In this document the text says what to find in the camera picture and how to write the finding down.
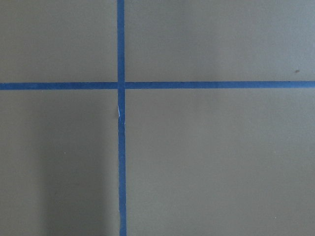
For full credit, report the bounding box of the brown paper table cover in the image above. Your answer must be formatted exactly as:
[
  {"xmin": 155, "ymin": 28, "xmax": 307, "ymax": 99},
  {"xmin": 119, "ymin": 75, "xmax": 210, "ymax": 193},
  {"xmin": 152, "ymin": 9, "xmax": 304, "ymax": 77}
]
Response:
[{"xmin": 0, "ymin": 0, "xmax": 315, "ymax": 236}]

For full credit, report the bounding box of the horizontal blue tape strip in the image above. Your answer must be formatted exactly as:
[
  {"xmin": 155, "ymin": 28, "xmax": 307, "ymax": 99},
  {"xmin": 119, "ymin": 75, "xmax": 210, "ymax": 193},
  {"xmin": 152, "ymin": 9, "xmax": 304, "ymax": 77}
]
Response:
[{"xmin": 0, "ymin": 81, "xmax": 315, "ymax": 90}]

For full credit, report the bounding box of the vertical blue tape strip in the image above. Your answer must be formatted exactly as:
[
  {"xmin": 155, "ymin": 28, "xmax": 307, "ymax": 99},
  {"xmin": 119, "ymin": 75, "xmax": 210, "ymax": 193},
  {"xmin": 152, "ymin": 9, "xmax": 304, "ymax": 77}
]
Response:
[{"xmin": 117, "ymin": 0, "xmax": 127, "ymax": 236}]

